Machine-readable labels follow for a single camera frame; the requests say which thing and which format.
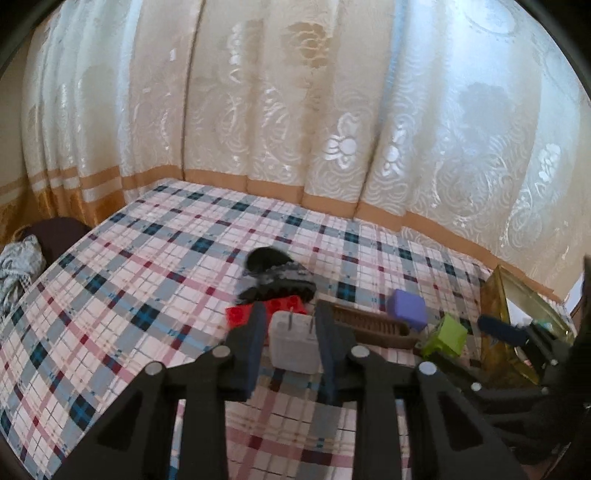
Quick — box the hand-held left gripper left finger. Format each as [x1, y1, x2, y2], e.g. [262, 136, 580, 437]
[55, 302, 269, 480]

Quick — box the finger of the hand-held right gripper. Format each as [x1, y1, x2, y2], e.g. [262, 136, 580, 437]
[436, 353, 551, 417]
[478, 315, 574, 366]

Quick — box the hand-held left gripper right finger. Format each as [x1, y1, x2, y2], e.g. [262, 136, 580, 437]
[315, 302, 529, 480]

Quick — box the golden transparent container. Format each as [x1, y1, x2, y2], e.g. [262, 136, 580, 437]
[479, 265, 575, 386]

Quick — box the white charger plug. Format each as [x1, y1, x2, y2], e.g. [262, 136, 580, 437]
[269, 310, 321, 376]

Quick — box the red building block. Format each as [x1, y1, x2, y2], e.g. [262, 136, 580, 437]
[225, 295, 308, 330]

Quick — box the brown wooden comb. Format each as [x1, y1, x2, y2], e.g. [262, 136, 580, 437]
[316, 299, 419, 352]

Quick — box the green building block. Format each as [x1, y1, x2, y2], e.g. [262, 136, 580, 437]
[421, 314, 469, 358]

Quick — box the black and grey hair clip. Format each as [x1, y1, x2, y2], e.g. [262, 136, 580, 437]
[235, 247, 318, 305]

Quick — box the purple cube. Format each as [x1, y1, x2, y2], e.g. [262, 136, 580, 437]
[387, 290, 428, 332]

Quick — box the plaid tablecloth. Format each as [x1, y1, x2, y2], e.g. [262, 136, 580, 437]
[0, 180, 573, 480]

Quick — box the dark brown chair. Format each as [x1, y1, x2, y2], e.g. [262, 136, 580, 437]
[23, 217, 93, 264]

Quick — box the crumpled grey patterned cloth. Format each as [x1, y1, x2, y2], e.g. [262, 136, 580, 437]
[0, 234, 47, 315]

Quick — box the cream lace curtain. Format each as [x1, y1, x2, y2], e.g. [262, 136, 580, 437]
[0, 0, 591, 305]

